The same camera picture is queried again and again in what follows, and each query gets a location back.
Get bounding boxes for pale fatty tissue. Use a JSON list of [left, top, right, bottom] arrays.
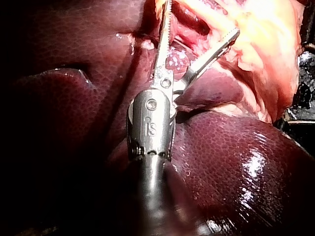
[[213, 49, 300, 124]]

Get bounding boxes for dark red liver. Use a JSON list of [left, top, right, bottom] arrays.
[[0, 0, 315, 236]]

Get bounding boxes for left arm instrument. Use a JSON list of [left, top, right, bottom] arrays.
[[126, 88, 178, 162]]

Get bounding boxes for left arm instrument jaw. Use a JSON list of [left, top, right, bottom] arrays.
[[173, 27, 241, 96], [150, 0, 174, 90]]

